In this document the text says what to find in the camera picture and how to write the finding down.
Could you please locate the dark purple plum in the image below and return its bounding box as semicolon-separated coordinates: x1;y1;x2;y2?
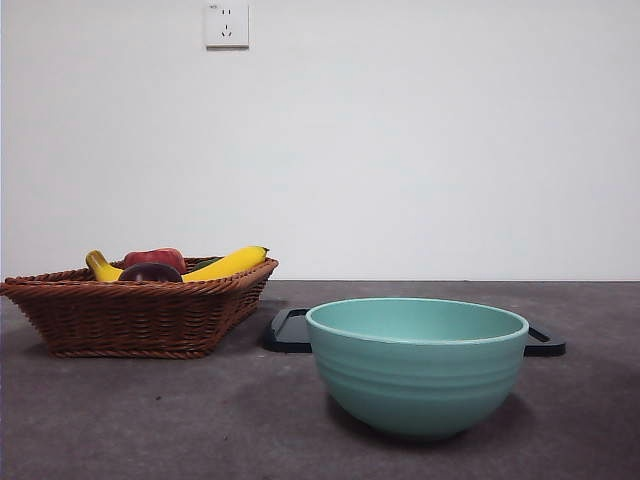
118;262;183;284

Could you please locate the teal ribbed bowl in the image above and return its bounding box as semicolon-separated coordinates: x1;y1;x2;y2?
305;297;530;442

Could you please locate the yellow banana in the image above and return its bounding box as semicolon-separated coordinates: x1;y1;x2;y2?
85;244;271;283

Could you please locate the black rectangular tray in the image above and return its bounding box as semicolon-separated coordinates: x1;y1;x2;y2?
263;307;568;357

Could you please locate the red apple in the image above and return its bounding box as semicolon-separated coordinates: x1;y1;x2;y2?
123;247;187;274

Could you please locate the brown wicker basket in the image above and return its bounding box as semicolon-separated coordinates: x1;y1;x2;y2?
0;257;280;359

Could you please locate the white wall socket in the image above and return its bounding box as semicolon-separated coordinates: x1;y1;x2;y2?
205;2;250;50

